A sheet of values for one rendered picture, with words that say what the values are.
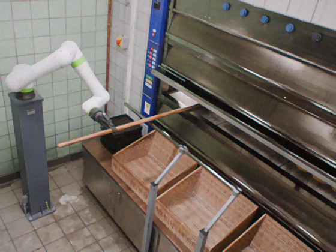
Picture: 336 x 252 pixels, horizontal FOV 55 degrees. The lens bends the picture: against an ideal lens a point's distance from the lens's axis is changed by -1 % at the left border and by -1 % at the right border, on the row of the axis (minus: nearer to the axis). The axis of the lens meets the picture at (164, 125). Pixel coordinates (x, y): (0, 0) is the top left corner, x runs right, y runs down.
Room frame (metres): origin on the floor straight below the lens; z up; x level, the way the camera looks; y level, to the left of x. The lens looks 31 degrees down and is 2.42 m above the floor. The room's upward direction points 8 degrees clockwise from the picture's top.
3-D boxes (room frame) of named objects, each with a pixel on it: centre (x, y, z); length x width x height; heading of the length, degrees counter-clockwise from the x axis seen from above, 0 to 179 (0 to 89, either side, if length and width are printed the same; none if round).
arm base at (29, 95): (2.20, 1.13, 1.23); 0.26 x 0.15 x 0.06; 44
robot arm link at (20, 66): (2.14, 1.09, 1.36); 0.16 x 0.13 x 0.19; 5
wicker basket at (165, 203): (1.72, -0.37, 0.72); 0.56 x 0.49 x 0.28; 45
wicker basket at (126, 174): (2.16, 0.04, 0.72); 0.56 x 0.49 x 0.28; 45
